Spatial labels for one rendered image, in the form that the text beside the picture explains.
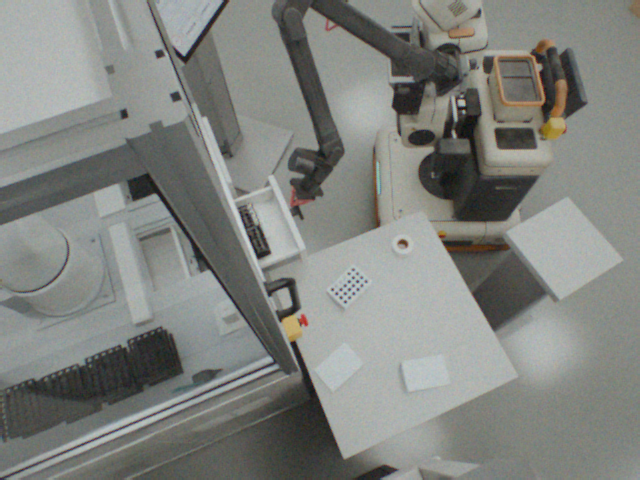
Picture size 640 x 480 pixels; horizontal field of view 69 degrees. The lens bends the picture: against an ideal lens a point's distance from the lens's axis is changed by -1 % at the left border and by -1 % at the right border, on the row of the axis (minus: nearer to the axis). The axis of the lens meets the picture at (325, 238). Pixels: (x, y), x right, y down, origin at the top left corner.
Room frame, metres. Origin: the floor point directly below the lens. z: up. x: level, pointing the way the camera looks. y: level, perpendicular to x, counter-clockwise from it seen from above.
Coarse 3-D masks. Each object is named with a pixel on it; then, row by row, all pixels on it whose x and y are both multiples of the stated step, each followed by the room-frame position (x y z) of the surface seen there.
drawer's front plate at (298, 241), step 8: (272, 176) 0.80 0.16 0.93; (272, 184) 0.77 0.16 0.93; (280, 192) 0.74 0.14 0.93; (280, 200) 0.71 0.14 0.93; (280, 208) 0.72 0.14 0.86; (288, 216) 0.66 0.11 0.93; (288, 224) 0.64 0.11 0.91; (296, 232) 0.60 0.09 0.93; (296, 240) 0.58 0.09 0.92; (304, 248) 0.55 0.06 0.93; (304, 256) 0.54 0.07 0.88
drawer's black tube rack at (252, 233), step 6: (240, 210) 0.70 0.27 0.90; (246, 210) 0.71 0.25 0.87; (246, 216) 0.68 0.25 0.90; (246, 222) 0.66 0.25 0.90; (252, 222) 0.65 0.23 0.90; (246, 228) 0.65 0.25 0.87; (252, 228) 0.63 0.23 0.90; (252, 234) 0.61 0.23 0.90; (258, 234) 0.61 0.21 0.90; (252, 240) 0.60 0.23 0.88; (258, 240) 0.59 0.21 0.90; (264, 240) 0.61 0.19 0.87; (252, 246) 0.58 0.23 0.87; (258, 246) 0.58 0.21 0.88; (258, 252) 0.55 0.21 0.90; (264, 252) 0.56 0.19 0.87; (270, 252) 0.56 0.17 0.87; (258, 258) 0.55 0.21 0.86
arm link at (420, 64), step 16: (288, 0) 0.93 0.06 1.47; (304, 0) 0.94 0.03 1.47; (320, 0) 0.96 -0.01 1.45; (336, 0) 0.97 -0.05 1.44; (304, 16) 0.92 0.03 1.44; (336, 16) 0.95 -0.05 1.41; (352, 16) 0.96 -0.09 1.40; (352, 32) 0.95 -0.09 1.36; (368, 32) 0.96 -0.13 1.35; (384, 32) 0.97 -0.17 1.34; (384, 48) 0.95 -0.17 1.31; (400, 48) 0.95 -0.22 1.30; (416, 64) 0.92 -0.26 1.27; (432, 64) 0.93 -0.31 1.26
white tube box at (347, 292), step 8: (352, 264) 0.54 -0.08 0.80; (344, 272) 0.51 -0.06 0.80; (352, 272) 0.51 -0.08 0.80; (360, 272) 0.51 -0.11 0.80; (336, 280) 0.49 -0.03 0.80; (344, 280) 0.48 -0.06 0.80; (352, 280) 0.48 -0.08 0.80; (360, 280) 0.48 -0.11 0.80; (368, 280) 0.48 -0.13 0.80; (336, 288) 0.46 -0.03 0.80; (344, 288) 0.46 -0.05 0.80; (352, 288) 0.46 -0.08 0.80; (360, 288) 0.46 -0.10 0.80; (368, 288) 0.47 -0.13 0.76; (336, 296) 0.43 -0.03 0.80; (344, 296) 0.43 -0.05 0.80; (352, 296) 0.43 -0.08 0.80; (344, 304) 0.41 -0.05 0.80
